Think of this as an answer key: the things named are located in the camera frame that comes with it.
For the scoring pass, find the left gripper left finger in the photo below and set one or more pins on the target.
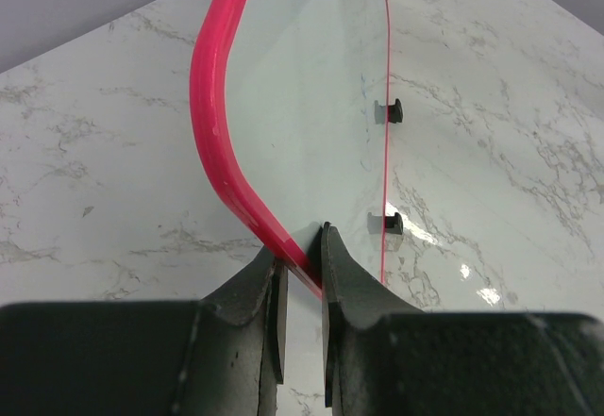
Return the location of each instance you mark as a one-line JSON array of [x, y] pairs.
[[220, 355]]

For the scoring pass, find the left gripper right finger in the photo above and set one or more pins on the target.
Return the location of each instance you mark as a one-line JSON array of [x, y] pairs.
[[384, 356]]

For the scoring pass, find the pink-framed whiteboard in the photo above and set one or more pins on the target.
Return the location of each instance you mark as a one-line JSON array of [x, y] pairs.
[[287, 100]]

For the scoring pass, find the black stand foot right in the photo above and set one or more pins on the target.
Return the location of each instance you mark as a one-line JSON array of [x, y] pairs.
[[392, 114]]

